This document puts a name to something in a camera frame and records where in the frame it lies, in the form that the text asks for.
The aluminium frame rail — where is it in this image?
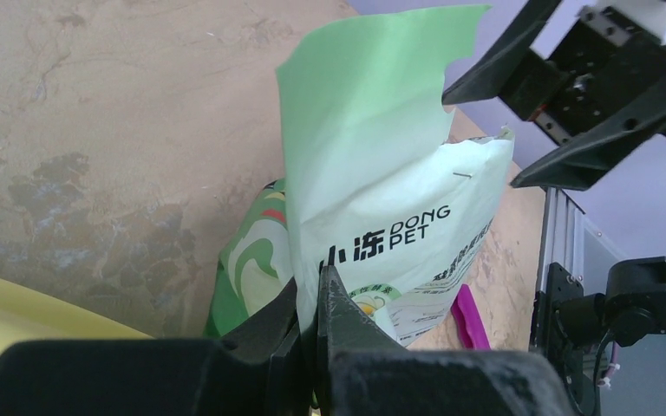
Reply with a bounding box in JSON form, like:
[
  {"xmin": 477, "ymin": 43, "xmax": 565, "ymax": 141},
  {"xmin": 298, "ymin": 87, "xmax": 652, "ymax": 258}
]
[{"xmin": 536, "ymin": 188, "xmax": 584, "ymax": 291}]

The green cat litter bag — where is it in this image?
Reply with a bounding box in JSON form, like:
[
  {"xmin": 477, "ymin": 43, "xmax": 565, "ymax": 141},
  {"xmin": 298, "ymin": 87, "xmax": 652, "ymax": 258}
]
[{"xmin": 204, "ymin": 4, "xmax": 514, "ymax": 346}]

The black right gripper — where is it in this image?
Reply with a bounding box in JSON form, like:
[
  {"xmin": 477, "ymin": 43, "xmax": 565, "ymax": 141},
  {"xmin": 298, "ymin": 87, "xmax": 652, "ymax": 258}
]
[{"xmin": 441, "ymin": 0, "xmax": 666, "ymax": 191}]

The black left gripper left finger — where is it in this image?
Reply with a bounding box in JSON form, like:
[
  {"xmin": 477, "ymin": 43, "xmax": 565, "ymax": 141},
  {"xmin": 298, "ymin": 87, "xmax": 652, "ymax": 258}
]
[{"xmin": 0, "ymin": 282, "xmax": 297, "ymax": 415}]

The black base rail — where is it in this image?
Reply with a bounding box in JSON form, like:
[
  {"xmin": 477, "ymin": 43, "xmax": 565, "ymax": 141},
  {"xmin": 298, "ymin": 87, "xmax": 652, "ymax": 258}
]
[{"xmin": 529, "ymin": 263, "xmax": 602, "ymax": 415}]

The magenta plastic litter scoop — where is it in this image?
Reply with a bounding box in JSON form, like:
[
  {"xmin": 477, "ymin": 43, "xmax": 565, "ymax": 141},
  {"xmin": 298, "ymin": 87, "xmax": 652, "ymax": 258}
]
[{"xmin": 450, "ymin": 283, "xmax": 491, "ymax": 350}]

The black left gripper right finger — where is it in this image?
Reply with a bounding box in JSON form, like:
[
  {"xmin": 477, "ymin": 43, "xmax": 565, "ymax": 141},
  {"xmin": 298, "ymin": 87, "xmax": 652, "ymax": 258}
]
[{"xmin": 314, "ymin": 266, "xmax": 573, "ymax": 415}]

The yellow litter box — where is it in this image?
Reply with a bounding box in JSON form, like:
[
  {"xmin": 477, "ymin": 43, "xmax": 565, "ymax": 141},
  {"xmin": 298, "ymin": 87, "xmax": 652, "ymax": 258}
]
[{"xmin": 0, "ymin": 278, "xmax": 149, "ymax": 354}]

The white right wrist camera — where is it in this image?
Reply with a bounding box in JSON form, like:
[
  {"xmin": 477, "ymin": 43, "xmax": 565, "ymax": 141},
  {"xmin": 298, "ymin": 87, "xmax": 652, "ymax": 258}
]
[{"xmin": 595, "ymin": 0, "xmax": 666, "ymax": 45}]

